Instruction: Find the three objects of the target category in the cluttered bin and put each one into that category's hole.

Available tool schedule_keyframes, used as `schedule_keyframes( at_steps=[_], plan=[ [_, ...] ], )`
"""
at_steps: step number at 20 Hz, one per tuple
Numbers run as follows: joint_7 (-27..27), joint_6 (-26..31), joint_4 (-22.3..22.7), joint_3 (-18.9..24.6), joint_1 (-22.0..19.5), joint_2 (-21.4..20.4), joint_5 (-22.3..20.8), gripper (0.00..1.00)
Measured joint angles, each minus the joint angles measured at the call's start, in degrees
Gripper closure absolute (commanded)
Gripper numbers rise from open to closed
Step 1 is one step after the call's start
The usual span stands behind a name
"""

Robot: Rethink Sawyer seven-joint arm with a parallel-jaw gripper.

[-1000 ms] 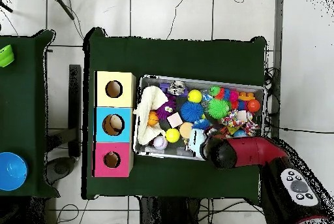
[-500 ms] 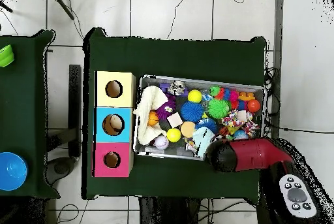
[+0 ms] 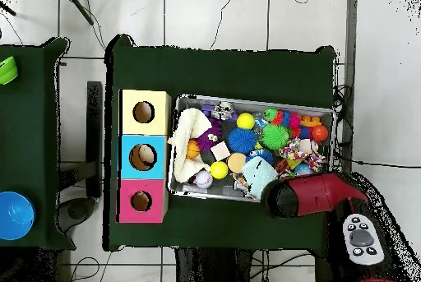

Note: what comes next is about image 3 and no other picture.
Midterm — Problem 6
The cream knit cloth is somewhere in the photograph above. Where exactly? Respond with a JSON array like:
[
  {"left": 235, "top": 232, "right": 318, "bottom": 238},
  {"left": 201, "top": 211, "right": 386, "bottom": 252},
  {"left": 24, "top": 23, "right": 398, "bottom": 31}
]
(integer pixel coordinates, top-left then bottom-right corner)
[{"left": 167, "top": 107, "right": 215, "bottom": 183}]

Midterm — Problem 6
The light blue knit cloth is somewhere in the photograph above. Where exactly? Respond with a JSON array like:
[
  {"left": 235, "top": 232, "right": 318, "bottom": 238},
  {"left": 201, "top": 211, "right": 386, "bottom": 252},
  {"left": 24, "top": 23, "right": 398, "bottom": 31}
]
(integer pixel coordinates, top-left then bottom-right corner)
[{"left": 241, "top": 155, "right": 280, "bottom": 199}]

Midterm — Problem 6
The blue bowl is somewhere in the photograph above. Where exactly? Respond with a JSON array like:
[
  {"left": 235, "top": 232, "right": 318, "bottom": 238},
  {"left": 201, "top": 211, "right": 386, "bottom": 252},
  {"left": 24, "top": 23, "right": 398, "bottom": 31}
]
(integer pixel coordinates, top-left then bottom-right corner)
[{"left": 0, "top": 191, "right": 36, "bottom": 241}]

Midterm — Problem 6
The clear mesh bin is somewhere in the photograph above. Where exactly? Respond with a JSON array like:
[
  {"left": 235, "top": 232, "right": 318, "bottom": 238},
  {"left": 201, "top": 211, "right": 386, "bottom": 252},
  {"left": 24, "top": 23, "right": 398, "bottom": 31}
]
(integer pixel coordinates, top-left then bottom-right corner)
[{"left": 167, "top": 94, "right": 335, "bottom": 210}]

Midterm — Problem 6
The wooden box with three holes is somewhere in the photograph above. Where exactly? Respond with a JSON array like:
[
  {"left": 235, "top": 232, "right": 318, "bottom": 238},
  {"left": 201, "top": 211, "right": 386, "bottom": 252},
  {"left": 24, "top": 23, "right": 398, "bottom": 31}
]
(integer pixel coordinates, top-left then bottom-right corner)
[{"left": 115, "top": 89, "right": 173, "bottom": 224}]

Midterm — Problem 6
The purple spiky eyed toy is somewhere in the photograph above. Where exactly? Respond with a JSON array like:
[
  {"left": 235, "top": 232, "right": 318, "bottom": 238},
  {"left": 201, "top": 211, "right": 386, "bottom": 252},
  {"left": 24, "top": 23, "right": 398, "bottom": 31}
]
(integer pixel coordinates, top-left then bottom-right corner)
[{"left": 196, "top": 120, "right": 223, "bottom": 151}]

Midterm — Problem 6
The wooden cube block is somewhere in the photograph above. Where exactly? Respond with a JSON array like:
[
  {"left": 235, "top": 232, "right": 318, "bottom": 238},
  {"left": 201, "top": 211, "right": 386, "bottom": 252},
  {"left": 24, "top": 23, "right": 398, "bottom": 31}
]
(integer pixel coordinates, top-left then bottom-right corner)
[{"left": 210, "top": 141, "right": 232, "bottom": 162}]

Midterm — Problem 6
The orange toy basketball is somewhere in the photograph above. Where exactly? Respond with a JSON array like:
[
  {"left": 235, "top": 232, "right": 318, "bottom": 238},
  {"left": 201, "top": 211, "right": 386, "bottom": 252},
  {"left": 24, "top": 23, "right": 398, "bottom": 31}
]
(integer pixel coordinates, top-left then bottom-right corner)
[{"left": 186, "top": 139, "right": 202, "bottom": 159}]

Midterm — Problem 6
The yellow ball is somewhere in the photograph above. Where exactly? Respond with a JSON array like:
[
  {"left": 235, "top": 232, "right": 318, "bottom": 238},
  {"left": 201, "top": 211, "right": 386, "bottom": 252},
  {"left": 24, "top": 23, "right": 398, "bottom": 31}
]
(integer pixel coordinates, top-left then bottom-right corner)
[
  {"left": 209, "top": 160, "right": 229, "bottom": 180},
  {"left": 235, "top": 112, "right": 256, "bottom": 131}
]

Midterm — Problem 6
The orange round sponge disc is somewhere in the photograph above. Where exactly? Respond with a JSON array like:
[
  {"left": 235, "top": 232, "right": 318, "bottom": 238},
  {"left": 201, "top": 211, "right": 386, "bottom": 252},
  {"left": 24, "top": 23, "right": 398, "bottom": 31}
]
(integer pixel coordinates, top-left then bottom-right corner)
[{"left": 226, "top": 152, "right": 247, "bottom": 174}]

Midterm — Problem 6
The white printed ball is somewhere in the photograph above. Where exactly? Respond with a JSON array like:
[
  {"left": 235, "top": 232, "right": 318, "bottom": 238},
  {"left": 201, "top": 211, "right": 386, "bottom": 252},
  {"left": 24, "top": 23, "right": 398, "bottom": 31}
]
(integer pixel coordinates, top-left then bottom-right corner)
[{"left": 193, "top": 169, "right": 214, "bottom": 188}]

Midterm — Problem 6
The plain green spiky ball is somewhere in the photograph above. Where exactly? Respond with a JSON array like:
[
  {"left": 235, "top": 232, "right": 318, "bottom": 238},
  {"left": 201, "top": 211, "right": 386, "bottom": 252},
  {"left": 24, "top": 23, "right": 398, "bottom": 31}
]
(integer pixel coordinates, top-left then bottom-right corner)
[{"left": 261, "top": 123, "right": 291, "bottom": 150}]

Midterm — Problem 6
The dark green table cloth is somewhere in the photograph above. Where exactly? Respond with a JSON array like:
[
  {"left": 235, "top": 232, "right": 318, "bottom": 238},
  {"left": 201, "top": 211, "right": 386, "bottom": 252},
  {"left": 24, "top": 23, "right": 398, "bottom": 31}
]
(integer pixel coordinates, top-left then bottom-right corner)
[{"left": 103, "top": 34, "right": 337, "bottom": 252}]

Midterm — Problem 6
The rainbow spiky caterpillar toy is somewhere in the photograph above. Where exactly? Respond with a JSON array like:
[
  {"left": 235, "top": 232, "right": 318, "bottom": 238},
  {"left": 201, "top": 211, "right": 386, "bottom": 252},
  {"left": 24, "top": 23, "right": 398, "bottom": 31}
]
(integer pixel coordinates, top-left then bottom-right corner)
[{"left": 262, "top": 107, "right": 313, "bottom": 140}]

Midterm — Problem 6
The red orange ball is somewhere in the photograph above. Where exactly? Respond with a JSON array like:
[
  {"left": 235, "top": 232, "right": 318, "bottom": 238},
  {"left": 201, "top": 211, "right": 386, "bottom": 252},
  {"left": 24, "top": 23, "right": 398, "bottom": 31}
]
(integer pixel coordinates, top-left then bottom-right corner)
[{"left": 311, "top": 124, "right": 330, "bottom": 142}]

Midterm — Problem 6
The black upright panel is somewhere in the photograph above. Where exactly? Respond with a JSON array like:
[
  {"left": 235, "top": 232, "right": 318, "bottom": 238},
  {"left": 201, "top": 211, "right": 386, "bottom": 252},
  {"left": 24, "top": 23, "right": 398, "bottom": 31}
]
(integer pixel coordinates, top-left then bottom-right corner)
[{"left": 86, "top": 81, "right": 104, "bottom": 199}]

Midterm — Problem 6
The grey round base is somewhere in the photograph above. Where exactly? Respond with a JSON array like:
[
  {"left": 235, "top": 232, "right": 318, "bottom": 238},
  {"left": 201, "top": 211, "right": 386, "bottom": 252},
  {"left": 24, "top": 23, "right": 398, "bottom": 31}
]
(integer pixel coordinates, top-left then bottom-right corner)
[{"left": 57, "top": 196, "right": 97, "bottom": 233}]

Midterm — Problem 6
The green covered side table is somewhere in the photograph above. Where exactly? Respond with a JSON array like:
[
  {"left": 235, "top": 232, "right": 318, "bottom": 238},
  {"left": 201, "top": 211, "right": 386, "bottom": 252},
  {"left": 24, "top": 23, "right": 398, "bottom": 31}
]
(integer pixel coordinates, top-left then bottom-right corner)
[{"left": 0, "top": 37, "right": 76, "bottom": 251}]

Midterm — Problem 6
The black tripod leg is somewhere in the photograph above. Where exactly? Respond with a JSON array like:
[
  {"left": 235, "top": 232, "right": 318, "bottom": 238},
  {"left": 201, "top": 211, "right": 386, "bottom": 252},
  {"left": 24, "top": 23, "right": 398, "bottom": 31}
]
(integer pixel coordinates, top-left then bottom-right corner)
[
  {"left": 0, "top": 0, "right": 17, "bottom": 17},
  {"left": 62, "top": 0, "right": 95, "bottom": 26}
]

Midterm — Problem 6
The green cup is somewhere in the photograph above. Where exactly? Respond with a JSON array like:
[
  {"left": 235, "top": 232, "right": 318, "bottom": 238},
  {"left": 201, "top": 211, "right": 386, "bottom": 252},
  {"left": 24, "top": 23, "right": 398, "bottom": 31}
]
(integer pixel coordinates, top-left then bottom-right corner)
[{"left": 0, "top": 55, "right": 20, "bottom": 86}]

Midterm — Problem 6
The black cable bundle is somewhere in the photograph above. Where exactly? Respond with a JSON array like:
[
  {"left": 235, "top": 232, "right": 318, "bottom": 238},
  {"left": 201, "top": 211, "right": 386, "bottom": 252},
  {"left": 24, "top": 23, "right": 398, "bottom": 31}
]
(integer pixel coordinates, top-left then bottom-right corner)
[{"left": 331, "top": 83, "right": 354, "bottom": 146}]

